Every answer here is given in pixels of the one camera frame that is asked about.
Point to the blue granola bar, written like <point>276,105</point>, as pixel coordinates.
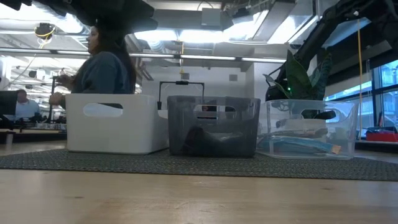
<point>280,141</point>
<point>311,149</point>

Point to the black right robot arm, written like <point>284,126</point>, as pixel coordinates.
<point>314,37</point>

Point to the grey translucent plastic bin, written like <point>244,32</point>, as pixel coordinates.
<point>186,118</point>

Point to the long ceiling light strip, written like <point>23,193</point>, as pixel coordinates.
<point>202,57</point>

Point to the white plastic bin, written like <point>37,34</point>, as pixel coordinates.
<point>124,133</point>

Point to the grey woven placemat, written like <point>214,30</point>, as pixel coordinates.
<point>124,165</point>

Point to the grey ceiling box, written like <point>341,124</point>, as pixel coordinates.
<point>212,17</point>

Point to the person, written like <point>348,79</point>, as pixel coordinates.
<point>102,74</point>
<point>26,109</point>

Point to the green snake plant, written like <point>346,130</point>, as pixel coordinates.
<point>298,81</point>

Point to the clear plastic bin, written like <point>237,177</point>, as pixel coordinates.
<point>345,130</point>

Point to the dark background desk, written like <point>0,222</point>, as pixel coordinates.
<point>28,135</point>

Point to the black round ceiling device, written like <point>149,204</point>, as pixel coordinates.
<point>44,30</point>

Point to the red box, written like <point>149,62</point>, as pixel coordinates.
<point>382,136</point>

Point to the black computer monitor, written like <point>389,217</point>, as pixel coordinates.
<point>7,102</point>

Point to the black metal stand frame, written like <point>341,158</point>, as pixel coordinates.
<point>54,90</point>
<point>182,82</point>

